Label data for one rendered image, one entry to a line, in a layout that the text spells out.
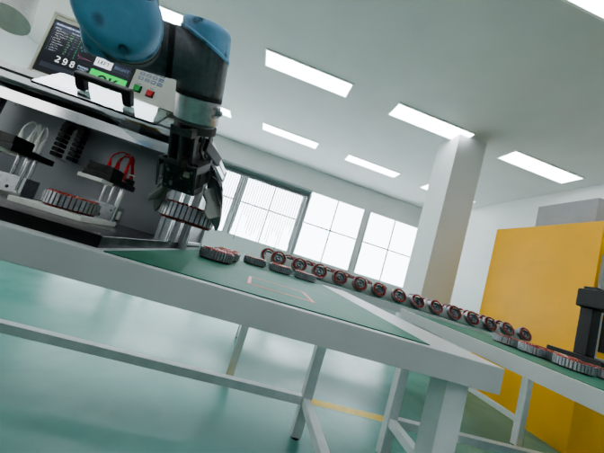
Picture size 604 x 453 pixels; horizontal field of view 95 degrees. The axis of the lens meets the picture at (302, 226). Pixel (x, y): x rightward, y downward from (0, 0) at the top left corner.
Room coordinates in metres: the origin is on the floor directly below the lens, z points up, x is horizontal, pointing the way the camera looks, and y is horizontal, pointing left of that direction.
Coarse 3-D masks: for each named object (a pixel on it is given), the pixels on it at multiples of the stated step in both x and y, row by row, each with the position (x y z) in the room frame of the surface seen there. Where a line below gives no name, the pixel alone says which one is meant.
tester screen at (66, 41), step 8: (56, 24) 0.77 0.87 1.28; (64, 24) 0.77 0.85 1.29; (56, 32) 0.77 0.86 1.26; (64, 32) 0.77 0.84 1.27; (72, 32) 0.77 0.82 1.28; (48, 40) 0.77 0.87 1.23; (56, 40) 0.77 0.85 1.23; (64, 40) 0.77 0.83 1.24; (72, 40) 0.78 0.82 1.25; (80, 40) 0.78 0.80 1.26; (48, 48) 0.77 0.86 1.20; (56, 48) 0.77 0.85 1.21; (64, 48) 0.77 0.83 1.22; (72, 48) 0.78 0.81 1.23; (80, 48) 0.78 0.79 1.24; (40, 56) 0.77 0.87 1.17; (48, 56) 0.77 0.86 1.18; (64, 56) 0.77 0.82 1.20; (72, 56) 0.78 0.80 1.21; (80, 56) 0.78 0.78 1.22; (88, 56) 0.78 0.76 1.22; (56, 64) 0.77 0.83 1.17; (80, 64) 0.78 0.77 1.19; (88, 64) 0.78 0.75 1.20; (120, 64) 0.79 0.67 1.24; (56, 72) 0.77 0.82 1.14; (88, 72) 0.78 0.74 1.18; (104, 72) 0.79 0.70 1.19; (112, 72) 0.79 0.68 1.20; (128, 80) 0.80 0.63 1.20
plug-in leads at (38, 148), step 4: (28, 124) 0.78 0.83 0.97; (36, 124) 0.79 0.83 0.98; (24, 128) 0.77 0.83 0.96; (36, 128) 0.78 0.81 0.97; (40, 128) 0.81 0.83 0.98; (20, 132) 0.77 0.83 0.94; (32, 132) 0.77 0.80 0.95; (36, 132) 0.80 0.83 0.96; (40, 132) 0.81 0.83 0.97; (48, 132) 0.80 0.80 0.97; (20, 136) 0.77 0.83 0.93; (32, 136) 0.80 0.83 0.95; (40, 136) 0.78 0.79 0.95; (48, 136) 0.80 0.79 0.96; (28, 140) 0.77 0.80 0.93; (32, 140) 0.80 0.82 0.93; (36, 140) 0.77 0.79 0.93; (44, 140) 0.80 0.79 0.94; (36, 144) 0.77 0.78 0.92; (40, 144) 0.80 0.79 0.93; (44, 144) 0.80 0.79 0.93; (36, 148) 0.78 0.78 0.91; (40, 148) 0.80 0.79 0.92; (36, 152) 0.79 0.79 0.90; (40, 152) 0.83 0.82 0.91
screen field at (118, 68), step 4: (96, 60) 0.79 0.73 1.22; (100, 60) 0.79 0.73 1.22; (104, 60) 0.79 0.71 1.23; (96, 64) 0.79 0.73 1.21; (100, 64) 0.79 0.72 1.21; (104, 64) 0.79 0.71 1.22; (108, 64) 0.79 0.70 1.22; (112, 64) 0.79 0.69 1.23; (116, 64) 0.79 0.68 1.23; (108, 68) 0.79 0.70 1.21; (112, 68) 0.79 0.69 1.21; (116, 68) 0.79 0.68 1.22; (120, 68) 0.79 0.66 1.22; (124, 68) 0.80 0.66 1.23; (128, 68) 0.80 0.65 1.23; (116, 72) 0.79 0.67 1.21; (120, 72) 0.79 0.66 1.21; (124, 72) 0.80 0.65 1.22; (128, 72) 0.80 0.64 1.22; (128, 76) 0.80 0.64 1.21
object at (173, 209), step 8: (168, 200) 0.54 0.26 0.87; (176, 200) 0.55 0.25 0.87; (160, 208) 0.55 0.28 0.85; (168, 208) 0.54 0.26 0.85; (176, 208) 0.54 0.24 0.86; (184, 208) 0.54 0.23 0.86; (192, 208) 0.54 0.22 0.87; (168, 216) 0.54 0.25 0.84; (176, 216) 0.53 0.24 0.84; (184, 216) 0.54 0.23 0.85; (192, 216) 0.54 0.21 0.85; (200, 216) 0.56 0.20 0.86; (192, 224) 0.55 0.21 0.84; (200, 224) 0.56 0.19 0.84; (208, 224) 0.57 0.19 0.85
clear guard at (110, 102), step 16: (32, 80) 0.52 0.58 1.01; (48, 80) 0.53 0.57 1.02; (64, 80) 0.55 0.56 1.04; (80, 96) 0.53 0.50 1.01; (96, 96) 0.55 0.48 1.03; (112, 96) 0.57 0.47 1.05; (112, 112) 0.72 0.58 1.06; (128, 112) 0.54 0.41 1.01; (144, 112) 0.56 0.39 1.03; (160, 112) 0.58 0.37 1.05; (128, 128) 0.82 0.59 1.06; (144, 128) 0.77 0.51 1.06; (160, 128) 0.73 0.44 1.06
